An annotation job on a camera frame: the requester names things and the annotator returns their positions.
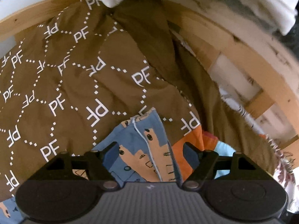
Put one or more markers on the patterned white cloth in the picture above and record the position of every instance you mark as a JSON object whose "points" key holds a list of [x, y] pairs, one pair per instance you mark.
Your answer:
{"points": [[282, 163]]}

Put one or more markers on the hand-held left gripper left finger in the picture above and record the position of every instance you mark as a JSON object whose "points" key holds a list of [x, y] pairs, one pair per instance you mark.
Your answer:
{"points": [[111, 154]]}

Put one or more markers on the blue printed pants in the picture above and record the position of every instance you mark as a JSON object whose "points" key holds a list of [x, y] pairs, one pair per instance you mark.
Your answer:
{"points": [[140, 154]]}

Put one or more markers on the white grey cloth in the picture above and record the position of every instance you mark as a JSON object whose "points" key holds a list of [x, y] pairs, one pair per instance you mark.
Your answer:
{"points": [[261, 2]]}

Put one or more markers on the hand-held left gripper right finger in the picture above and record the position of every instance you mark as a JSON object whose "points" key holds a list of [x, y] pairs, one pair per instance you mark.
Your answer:
{"points": [[189, 154]]}

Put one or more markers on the wooden bed frame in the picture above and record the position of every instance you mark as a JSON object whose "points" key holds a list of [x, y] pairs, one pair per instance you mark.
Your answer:
{"points": [[257, 56]]}

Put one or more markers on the brown printed blanket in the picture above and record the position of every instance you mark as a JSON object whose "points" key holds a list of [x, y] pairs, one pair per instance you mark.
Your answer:
{"points": [[77, 74]]}

